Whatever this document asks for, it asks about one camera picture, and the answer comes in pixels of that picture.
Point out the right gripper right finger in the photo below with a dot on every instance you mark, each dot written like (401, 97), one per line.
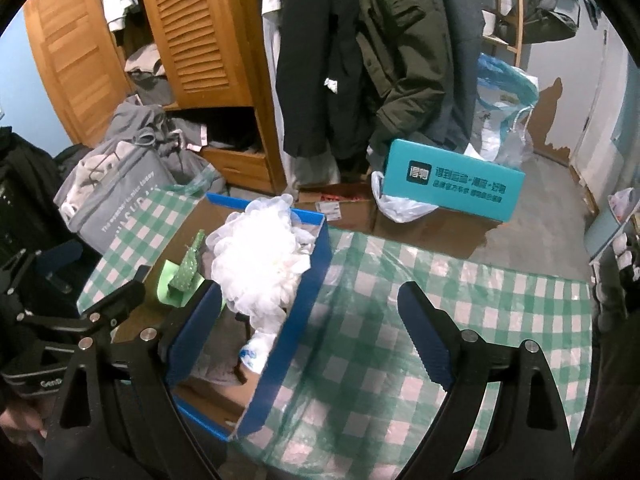
(464, 364)

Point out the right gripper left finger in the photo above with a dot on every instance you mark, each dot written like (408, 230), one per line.
(156, 357)

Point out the grey fabric piece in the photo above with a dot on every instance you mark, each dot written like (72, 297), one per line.
(219, 361)

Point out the green glitter scrub pad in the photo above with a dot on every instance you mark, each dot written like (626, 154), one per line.
(185, 277)

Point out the blue striped white sock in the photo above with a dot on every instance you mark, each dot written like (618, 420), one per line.
(255, 353)

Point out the white mesh bath pouf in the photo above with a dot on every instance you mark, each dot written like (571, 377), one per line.
(259, 257)

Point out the person's hand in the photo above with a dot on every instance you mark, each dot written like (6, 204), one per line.
(22, 422)

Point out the blue-edged cardboard box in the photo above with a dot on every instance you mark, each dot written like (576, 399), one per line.
(229, 413)

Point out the green checkered tablecloth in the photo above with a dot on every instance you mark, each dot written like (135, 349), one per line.
(356, 400)

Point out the grey tote bag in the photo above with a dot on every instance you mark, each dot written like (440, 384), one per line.
(106, 188)

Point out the shoe rack with shoes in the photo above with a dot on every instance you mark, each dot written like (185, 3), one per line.
(616, 282)

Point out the white plastic bag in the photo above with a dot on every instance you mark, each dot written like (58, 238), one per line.
(397, 209)

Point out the teal shoe box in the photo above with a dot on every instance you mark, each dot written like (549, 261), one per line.
(451, 180)

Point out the brown cardboard box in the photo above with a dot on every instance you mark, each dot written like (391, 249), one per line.
(358, 207)

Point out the light blue waste bin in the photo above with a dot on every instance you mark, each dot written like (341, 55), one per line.
(618, 209)

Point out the blue clear plastic bag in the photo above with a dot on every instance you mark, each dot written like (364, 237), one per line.
(505, 100)

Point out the black hanging jacket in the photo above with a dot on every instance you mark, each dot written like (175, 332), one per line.
(323, 88)

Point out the wooden louvered wardrobe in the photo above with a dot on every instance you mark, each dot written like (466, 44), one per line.
(213, 54)

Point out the olive green hanging jacket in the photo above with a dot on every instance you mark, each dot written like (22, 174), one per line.
(406, 51)

